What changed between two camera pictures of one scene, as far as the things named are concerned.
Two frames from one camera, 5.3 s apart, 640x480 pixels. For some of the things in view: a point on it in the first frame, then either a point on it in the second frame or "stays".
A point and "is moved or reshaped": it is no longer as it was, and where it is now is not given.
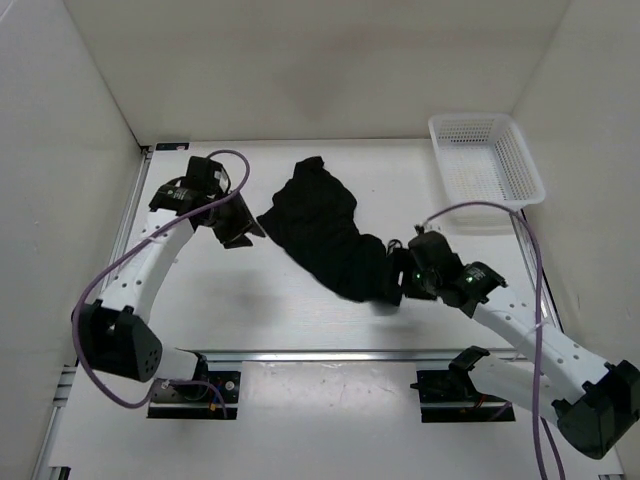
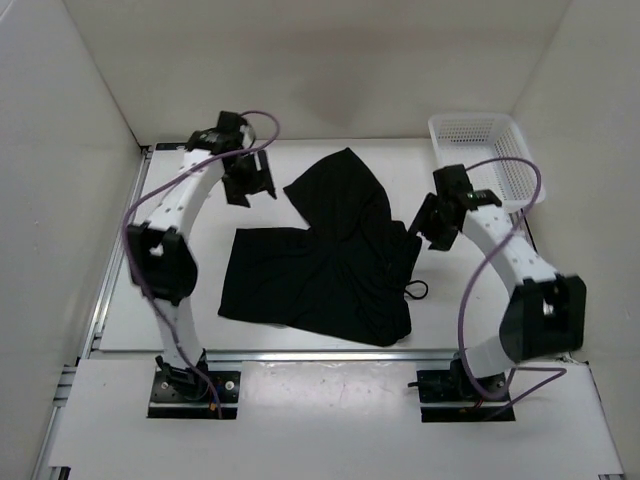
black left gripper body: (225, 219) to (244, 169)
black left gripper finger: (240, 240) to (236, 190)
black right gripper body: (419, 284) to (438, 232)
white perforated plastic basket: (484, 157) stays
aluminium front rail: (333, 354) stays
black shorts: (315, 216) is moved or reshaped
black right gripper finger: (395, 250) to (419, 225)
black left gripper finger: (248, 217) to (263, 173)
